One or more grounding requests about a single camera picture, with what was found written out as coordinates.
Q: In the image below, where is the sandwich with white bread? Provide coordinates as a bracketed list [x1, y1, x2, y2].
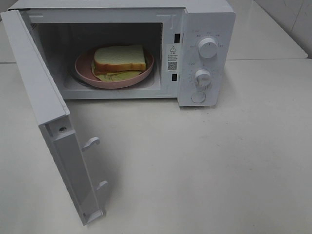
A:
[91, 45, 147, 82]

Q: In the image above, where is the pink plate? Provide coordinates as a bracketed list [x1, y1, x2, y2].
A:
[75, 48, 155, 89]

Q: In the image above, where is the white microwave door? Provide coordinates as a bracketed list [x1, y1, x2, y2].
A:
[1, 10, 108, 225]

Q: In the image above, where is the white lower microwave knob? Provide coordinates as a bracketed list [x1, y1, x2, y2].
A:
[195, 69, 212, 87]

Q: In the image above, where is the white microwave knob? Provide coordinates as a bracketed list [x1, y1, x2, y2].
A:
[195, 69, 212, 87]
[198, 37, 218, 59]

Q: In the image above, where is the white microwave oven body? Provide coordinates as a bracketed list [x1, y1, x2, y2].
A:
[7, 0, 235, 106]

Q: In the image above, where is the white upper microwave knob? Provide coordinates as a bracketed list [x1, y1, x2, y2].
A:
[198, 37, 218, 59]

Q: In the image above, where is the glass microwave turntable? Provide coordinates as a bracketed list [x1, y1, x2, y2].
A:
[63, 69, 158, 90]

